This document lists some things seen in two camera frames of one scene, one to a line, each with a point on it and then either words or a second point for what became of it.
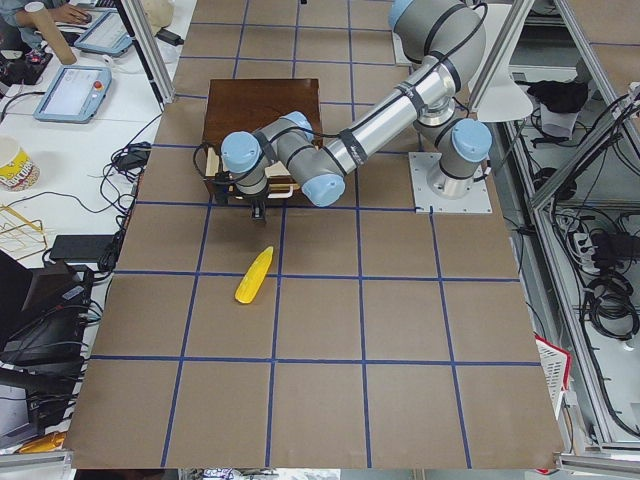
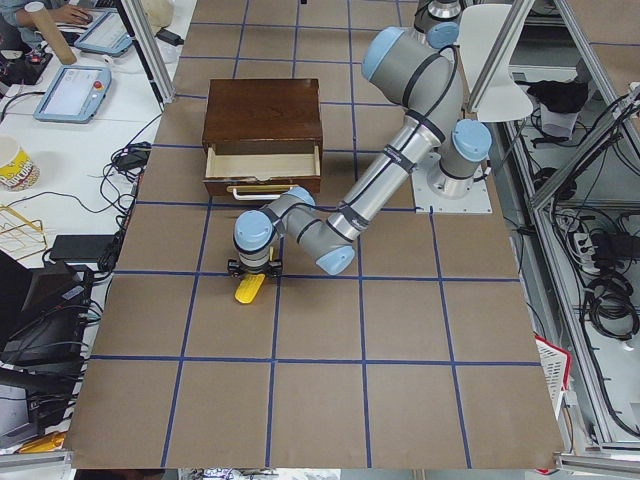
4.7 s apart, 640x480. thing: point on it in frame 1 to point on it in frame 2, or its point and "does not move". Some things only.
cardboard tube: x=64 y=51 does not move
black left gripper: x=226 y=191 to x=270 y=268
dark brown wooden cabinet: x=236 y=105 does not move
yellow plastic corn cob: x=254 y=276 does not move
